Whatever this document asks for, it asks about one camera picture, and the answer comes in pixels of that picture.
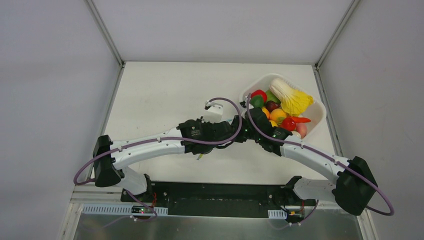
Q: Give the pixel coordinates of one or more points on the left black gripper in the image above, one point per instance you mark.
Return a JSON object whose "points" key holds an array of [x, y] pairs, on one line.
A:
{"points": [[236, 124]]}

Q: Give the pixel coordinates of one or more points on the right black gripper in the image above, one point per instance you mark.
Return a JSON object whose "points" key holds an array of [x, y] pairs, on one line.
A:
{"points": [[253, 117]]}

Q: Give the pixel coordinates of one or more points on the dark green avocado toy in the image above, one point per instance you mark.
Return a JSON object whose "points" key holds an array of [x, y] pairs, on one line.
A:
{"points": [[257, 101]]}

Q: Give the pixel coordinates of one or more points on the red apple toy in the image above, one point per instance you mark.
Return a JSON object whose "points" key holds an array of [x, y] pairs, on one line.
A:
{"points": [[260, 93]]}

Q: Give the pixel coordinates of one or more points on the clear zip top bag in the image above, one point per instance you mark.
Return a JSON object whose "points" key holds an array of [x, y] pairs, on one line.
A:
{"points": [[201, 149]]}

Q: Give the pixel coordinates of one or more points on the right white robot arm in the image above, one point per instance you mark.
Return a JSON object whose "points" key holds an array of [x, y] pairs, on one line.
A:
{"points": [[348, 182]]}

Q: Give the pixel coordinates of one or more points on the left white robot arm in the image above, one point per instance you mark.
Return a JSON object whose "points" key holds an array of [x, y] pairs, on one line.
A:
{"points": [[113, 158]]}

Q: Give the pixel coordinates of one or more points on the small orange tangerine toy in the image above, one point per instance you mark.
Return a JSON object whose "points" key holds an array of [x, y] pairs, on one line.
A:
{"points": [[267, 113]]}

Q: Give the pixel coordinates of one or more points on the dark purple plum toy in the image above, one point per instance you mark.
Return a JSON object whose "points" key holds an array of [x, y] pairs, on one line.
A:
{"points": [[272, 105]]}

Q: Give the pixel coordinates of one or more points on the orange fruit toy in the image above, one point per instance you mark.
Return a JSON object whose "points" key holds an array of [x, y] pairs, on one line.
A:
{"points": [[277, 115]]}

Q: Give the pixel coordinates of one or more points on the light green fruit toy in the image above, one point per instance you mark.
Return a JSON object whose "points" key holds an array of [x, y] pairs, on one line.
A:
{"points": [[271, 97]]}

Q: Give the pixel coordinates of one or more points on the yellow napa cabbage toy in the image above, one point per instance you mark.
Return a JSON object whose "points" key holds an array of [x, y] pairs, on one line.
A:
{"points": [[293, 101]]}

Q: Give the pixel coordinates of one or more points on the pink peach toy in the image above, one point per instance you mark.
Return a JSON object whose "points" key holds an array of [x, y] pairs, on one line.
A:
{"points": [[301, 129]]}

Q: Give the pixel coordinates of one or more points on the white plastic basin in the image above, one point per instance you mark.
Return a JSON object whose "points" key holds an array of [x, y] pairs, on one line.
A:
{"points": [[316, 112]]}

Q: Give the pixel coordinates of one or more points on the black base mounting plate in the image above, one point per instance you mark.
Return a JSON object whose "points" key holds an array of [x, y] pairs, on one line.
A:
{"points": [[216, 199]]}

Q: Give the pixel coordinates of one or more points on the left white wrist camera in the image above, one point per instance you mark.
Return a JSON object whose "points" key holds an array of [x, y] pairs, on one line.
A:
{"points": [[213, 112]]}

